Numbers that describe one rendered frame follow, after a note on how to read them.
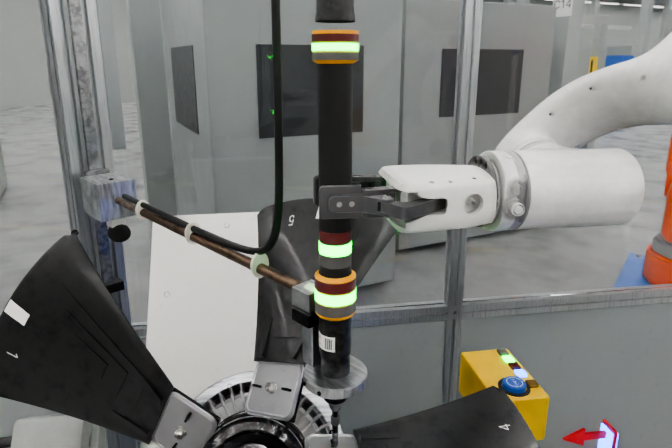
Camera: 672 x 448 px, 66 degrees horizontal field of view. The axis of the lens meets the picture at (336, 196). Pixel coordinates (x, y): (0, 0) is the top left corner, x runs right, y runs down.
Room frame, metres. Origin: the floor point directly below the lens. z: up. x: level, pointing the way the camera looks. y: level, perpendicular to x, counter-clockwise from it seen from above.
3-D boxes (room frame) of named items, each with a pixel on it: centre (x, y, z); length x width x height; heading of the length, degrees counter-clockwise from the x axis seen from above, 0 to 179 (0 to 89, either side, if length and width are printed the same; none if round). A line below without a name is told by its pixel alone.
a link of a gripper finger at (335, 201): (0.47, -0.02, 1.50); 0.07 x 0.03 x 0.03; 99
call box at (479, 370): (0.84, -0.31, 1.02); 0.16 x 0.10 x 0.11; 9
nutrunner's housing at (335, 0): (0.50, 0.00, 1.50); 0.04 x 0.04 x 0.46
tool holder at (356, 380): (0.50, 0.01, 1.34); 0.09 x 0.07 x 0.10; 44
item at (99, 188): (0.95, 0.43, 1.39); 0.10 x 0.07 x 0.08; 44
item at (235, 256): (0.72, 0.21, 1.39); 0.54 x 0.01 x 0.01; 44
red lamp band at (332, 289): (0.50, 0.00, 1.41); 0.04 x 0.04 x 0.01
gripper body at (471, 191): (0.51, -0.11, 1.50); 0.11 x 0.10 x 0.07; 99
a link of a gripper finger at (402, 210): (0.47, -0.08, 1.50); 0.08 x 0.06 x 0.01; 159
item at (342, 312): (0.50, 0.00, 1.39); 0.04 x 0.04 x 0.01
